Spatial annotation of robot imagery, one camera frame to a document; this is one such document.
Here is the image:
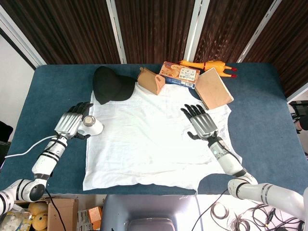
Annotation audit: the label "kraft spiral notebook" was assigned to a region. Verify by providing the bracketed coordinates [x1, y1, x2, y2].
[194, 67, 234, 111]

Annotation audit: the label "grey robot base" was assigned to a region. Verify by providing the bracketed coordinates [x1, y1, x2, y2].
[100, 194, 202, 231]

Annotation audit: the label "yellow plush toy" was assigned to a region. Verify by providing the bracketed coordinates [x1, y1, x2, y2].
[28, 202, 49, 231]

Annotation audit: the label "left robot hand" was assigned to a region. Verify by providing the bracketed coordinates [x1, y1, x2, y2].
[53, 101, 94, 141]

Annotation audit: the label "white handheld steamer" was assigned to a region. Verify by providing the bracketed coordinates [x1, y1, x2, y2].
[78, 115, 104, 137]

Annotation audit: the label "white partition post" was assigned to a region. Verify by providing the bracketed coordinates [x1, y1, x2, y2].
[237, 0, 282, 64]
[107, 0, 127, 64]
[186, 0, 210, 64]
[0, 4, 48, 70]

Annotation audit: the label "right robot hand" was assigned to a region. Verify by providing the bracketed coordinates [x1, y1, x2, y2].
[180, 103, 219, 141]

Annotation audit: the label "yellow rubber chicken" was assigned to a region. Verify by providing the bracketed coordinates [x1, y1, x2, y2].
[178, 59, 238, 79]

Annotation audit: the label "blue felt table cover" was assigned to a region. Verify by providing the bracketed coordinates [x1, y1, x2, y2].
[0, 63, 308, 196]

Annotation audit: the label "coiled dark cable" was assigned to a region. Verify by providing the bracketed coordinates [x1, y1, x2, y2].
[210, 202, 231, 219]

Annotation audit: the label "black bag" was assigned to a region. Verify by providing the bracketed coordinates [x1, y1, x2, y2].
[0, 120, 14, 164]

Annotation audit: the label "brown cardboard box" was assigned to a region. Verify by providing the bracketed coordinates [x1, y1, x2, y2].
[47, 197, 79, 231]

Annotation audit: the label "tangled black cables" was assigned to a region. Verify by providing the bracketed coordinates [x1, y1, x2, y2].
[228, 199, 308, 231]

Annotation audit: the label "white printed small box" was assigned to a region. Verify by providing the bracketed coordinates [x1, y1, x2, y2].
[77, 209, 91, 228]

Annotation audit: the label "small orange box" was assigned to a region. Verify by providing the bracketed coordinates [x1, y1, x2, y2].
[88, 206, 103, 228]

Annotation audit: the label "orange blue cracker box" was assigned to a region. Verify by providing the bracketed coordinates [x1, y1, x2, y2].
[158, 61, 201, 90]

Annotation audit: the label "white t-shirt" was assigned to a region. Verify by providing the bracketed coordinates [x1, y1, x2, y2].
[82, 84, 243, 195]

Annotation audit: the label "black baseball cap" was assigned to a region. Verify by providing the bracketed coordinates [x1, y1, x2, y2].
[93, 66, 136, 105]

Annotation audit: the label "white power cord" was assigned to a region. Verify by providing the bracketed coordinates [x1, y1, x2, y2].
[4, 135, 58, 159]

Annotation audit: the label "brown kraft paper carton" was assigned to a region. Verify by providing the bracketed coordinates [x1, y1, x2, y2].
[137, 67, 166, 96]

